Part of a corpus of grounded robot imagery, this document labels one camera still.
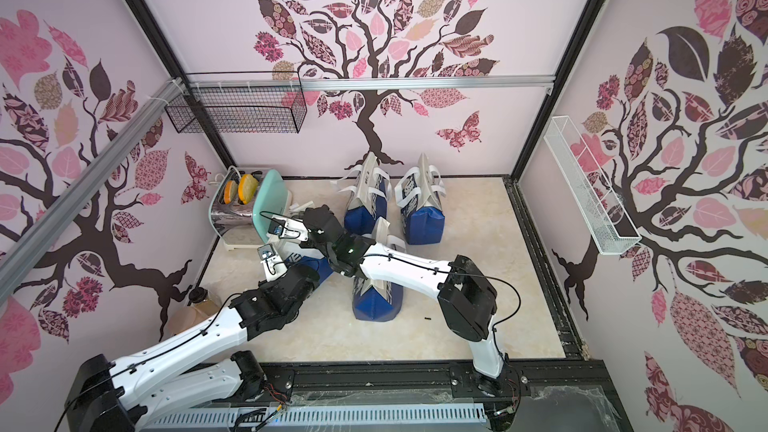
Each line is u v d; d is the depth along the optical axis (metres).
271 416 0.69
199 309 0.81
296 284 0.58
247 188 0.92
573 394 0.73
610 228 0.66
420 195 0.88
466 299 0.46
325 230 0.56
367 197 0.90
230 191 0.90
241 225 1.02
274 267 0.66
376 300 0.76
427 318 0.85
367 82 0.92
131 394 0.41
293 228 0.65
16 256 0.50
